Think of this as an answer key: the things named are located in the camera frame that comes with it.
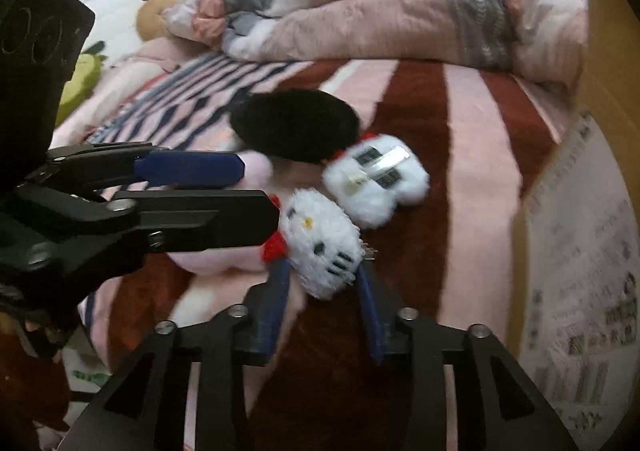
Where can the brown plush toy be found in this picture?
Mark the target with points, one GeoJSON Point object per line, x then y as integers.
{"type": "Point", "coordinates": [152, 18]}

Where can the pink grey patterned comforter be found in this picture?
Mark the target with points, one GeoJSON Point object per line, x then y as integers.
{"type": "Point", "coordinates": [400, 16]}

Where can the pink plush toy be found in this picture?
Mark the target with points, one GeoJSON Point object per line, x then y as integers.
{"type": "Point", "coordinates": [225, 262]}

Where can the green plush toy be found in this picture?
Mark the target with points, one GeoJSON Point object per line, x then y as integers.
{"type": "Point", "coordinates": [80, 81]}

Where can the person's left forearm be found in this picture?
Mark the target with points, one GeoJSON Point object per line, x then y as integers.
{"type": "Point", "coordinates": [25, 381]}

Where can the pink pillow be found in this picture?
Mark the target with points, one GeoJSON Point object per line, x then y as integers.
{"type": "Point", "coordinates": [145, 58]}

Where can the black fluffy plush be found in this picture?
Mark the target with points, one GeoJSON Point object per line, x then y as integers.
{"type": "Point", "coordinates": [295, 126]}

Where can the printed paper sheet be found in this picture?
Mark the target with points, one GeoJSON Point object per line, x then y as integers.
{"type": "Point", "coordinates": [575, 281]}

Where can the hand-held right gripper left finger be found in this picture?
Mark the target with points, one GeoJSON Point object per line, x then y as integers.
{"type": "Point", "coordinates": [271, 318]}

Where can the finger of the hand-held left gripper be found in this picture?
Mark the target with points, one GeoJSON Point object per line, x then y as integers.
{"type": "Point", "coordinates": [210, 218]}
{"type": "Point", "coordinates": [190, 168]}

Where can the white cat plush hair clip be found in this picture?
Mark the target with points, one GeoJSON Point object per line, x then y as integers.
{"type": "Point", "coordinates": [375, 186]}
{"type": "Point", "coordinates": [320, 241]}

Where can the white green plastic bag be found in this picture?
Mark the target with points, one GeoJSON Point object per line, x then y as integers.
{"type": "Point", "coordinates": [85, 371]}

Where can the navy pink striped sheet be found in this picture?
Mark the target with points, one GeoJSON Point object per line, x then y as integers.
{"type": "Point", "coordinates": [200, 91]}

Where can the cardboard box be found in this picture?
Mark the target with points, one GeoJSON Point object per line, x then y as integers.
{"type": "Point", "coordinates": [607, 56]}

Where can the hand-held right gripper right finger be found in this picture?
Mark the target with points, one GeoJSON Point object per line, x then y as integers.
{"type": "Point", "coordinates": [372, 318]}

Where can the pink maroon striped blanket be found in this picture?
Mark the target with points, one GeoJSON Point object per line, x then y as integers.
{"type": "Point", "coordinates": [475, 156]}

